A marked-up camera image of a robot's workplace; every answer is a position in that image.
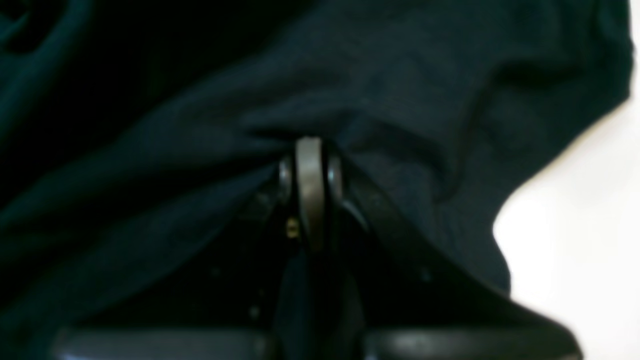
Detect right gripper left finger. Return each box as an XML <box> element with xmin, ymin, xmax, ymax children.
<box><xmin>50</xmin><ymin>137</ymin><xmax>316</xmax><ymax>360</ymax></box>

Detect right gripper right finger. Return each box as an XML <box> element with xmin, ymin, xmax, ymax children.
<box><xmin>312</xmin><ymin>137</ymin><xmax>583</xmax><ymax>360</ymax></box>

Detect black t-shirt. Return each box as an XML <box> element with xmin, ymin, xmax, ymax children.
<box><xmin>1</xmin><ymin>0</ymin><xmax>633</xmax><ymax>360</ymax></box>

